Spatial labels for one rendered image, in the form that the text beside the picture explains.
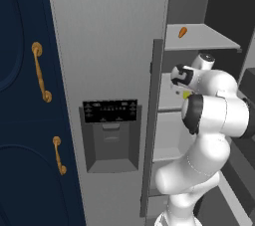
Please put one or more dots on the short navy cupboard door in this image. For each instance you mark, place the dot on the short navy cupboard door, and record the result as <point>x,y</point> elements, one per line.
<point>30,177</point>

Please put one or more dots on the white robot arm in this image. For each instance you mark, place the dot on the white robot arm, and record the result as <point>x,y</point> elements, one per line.
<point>212,117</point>

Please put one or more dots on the white fridge drawer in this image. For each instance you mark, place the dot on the white fridge drawer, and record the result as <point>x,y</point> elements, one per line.
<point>169,137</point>

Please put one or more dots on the orange carrot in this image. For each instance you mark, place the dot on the orange carrot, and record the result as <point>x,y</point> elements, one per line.
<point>182,32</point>

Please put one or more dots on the grey fridge door with dispenser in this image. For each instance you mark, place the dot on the grey fridge door with dispenser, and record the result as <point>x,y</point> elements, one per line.
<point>109,37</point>

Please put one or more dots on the grey fridge shelf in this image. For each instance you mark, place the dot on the grey fridge shelf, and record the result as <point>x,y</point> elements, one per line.
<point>199,39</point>

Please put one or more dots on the tall navy cupboard door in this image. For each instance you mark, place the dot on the tall navy cupboard door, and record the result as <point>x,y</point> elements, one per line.
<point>20,37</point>

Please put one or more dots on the yellow lemon wedge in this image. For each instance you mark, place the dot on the yellow lemon wedge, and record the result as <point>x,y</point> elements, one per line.
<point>186,95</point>

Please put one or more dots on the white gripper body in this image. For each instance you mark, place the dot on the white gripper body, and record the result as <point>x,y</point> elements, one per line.
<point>176,88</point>

